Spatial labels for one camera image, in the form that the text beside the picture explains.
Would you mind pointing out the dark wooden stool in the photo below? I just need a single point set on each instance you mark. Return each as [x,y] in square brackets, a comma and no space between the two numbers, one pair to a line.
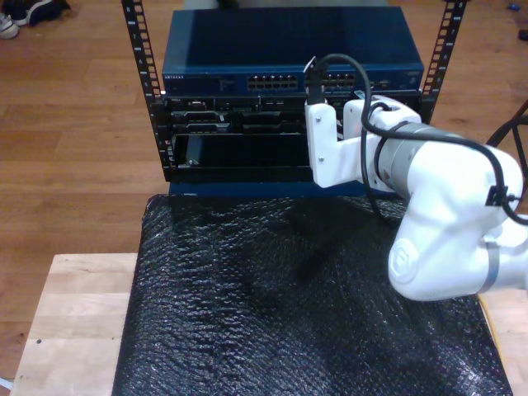
[521,109]

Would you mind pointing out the black rack server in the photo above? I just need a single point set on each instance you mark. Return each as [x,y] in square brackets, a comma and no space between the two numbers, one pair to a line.
[247,117]

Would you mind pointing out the blue rack base board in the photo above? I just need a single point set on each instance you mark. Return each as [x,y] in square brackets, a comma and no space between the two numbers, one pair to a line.
[247,189]

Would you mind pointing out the small blue floor object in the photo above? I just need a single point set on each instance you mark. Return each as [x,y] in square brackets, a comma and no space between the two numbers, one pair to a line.
[513,6]

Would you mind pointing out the black bubble wrap mat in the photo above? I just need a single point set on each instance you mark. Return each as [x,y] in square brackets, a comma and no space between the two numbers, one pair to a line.
[247,309]

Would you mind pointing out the dark blue sneaker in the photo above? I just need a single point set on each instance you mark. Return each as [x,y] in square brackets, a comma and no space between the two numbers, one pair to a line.
[41,10]

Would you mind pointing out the white sneaker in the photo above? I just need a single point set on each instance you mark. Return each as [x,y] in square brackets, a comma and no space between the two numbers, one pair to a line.
[7,26]

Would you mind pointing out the blue network switch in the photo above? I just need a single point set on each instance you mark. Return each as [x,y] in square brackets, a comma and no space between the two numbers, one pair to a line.
[247,41]

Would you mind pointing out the black server rack frame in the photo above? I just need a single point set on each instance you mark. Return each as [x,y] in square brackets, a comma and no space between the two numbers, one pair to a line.
[128,18]

